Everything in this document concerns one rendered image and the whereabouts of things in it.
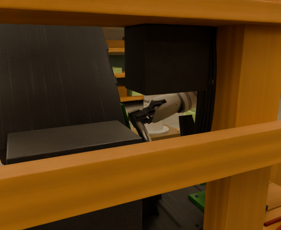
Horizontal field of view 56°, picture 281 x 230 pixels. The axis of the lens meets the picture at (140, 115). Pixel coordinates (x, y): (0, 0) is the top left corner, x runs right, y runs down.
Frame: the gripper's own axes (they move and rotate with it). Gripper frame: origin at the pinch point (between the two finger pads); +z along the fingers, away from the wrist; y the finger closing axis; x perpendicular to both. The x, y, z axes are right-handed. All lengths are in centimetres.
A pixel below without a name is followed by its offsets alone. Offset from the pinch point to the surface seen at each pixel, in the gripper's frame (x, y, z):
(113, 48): -351, -375, -173
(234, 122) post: 21.5, 25.4, -10.6
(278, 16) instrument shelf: 10.3, 43.5, -21.1
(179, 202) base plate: 27.9, -21.7, -5.2
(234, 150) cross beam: 27.2, 27.1, -5.0
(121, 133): 8.5, 14.9, 11.3
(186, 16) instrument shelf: 6.8, 47.0, 0.3
